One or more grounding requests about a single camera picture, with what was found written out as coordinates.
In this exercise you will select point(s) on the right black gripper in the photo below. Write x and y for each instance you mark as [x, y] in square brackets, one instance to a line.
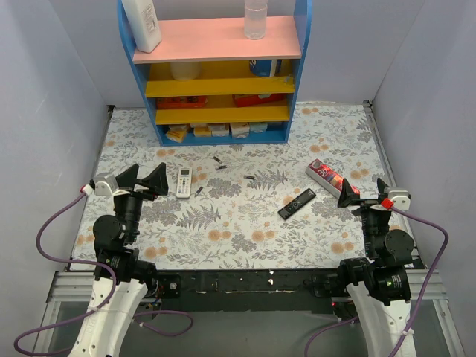
[367, 204]

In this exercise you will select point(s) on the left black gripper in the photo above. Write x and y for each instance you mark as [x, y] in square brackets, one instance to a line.
[134, 190]

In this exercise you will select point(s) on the white air conditioner remote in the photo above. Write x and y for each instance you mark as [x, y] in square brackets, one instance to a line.
[183, 186]

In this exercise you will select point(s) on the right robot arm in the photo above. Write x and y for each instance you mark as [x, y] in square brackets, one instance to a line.
[378, 282]

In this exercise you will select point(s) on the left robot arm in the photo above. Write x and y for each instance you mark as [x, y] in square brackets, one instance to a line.
[121, 280]

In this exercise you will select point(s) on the black TV remote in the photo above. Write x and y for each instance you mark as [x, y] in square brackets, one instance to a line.
[296, 204]

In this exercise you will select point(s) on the red toothpaste box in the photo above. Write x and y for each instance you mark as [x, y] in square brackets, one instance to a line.
[325, 176]

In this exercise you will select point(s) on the yellow red small box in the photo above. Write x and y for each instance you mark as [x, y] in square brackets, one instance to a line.
[177, 133]

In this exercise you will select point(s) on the yellow white small box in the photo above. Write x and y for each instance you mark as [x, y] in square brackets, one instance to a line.
[202, 132]

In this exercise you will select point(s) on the orange box left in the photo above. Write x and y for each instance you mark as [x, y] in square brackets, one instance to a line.
[183, 102]

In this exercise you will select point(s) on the floral patterned table mat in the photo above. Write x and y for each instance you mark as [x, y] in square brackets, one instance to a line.
[233, 222]

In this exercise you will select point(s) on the white orange small carton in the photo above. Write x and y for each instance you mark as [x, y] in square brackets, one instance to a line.
[239, 130]

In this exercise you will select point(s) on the blue wooden shelf unit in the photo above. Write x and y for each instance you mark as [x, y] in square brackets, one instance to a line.
[223, 50]

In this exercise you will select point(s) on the white cylindrical container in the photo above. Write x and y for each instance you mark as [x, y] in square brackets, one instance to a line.
[185, 71]

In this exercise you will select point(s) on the teal white small box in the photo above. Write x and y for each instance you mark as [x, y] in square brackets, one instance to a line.
[258, 127]

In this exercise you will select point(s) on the red orange box right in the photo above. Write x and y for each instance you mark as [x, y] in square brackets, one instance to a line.
[246, 100]

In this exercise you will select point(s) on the blue white round container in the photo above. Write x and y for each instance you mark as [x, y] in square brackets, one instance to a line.
[265, 68]

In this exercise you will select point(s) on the white plastic bottle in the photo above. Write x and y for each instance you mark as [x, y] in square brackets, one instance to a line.
[144, 23]

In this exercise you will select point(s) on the clear plastic water bottle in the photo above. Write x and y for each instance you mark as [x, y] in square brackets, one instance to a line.
[255, 17]

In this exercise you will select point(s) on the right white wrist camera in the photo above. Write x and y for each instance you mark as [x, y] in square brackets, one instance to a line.
[395, 197]

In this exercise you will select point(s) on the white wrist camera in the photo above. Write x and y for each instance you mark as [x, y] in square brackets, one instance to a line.
[103, 184]
[395, 197]

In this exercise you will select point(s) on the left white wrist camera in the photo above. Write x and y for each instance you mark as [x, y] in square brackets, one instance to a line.
[103, 184]

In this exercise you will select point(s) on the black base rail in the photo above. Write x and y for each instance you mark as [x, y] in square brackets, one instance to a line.
[315, 290]

